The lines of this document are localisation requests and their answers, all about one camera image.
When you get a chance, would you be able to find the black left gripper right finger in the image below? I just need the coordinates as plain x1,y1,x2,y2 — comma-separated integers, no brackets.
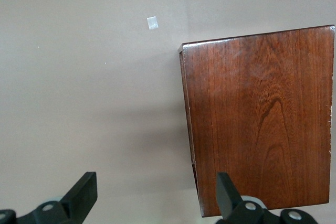
215,172,319,224

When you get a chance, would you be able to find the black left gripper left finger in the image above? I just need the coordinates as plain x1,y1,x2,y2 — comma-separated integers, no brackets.
0,172,98,224

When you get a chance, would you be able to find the dark brown wooden cabinet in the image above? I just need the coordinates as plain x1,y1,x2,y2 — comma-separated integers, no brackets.
178,25,336,218

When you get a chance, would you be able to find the small grey tape square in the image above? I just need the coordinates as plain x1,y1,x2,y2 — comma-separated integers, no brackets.
146,16,159,30

